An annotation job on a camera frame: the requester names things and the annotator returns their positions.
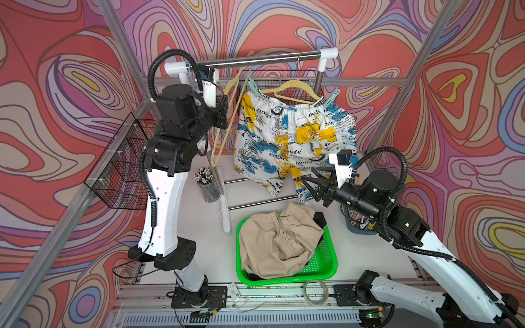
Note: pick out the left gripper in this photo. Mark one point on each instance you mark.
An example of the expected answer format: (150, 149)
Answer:
(219, 111)

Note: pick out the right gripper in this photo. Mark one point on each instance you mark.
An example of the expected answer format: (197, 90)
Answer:
(332, 186)

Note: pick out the yellow hanger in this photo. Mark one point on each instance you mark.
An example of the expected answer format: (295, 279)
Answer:
(232, 91)
(295, 90)

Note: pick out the beige shorts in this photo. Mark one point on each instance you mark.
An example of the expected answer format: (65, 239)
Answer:
(275, 245)

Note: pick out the black shorts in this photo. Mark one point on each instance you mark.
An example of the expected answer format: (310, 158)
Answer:
(320, 220)

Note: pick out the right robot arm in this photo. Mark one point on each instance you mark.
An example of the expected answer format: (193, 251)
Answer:
(466, 300)

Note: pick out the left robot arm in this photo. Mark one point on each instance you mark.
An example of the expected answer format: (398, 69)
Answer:
(187, 115)

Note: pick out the printed white blue yellow shorts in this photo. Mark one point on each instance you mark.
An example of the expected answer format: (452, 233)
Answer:
(275, 140)

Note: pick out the green clothespin on printed shorts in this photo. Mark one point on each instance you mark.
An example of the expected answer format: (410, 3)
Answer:
(332, 97)

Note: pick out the yellow hanger front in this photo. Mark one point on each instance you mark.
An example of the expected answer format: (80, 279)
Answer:
(295, 90)

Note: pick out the green clothespin near rack top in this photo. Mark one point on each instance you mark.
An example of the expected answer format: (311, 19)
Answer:
(253, 86)

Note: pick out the dark teal clothespin bin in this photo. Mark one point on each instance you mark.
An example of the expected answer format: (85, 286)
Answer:
(357, 223)

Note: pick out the clothes rack with steel bar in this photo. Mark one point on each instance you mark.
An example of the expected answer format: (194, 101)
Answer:
(181, 68)

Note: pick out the cup of pens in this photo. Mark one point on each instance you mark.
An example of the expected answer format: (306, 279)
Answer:
(207, 184)

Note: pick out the green plastic basket tray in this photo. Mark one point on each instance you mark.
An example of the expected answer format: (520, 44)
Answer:
(322, 266)

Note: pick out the clear tape roll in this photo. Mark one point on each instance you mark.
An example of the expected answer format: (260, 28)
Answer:
(315, 293)

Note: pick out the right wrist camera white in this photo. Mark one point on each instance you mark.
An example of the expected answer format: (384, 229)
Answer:
(344, 163)

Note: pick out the black wire basket back wall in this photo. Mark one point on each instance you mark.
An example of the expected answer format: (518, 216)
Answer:
(268, 84)

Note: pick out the black wire basket wall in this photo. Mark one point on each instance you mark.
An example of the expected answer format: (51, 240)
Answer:
(268, 84)
(115, 177)

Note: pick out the black wire basket left wall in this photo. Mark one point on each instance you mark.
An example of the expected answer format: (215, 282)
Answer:
(115, 177)

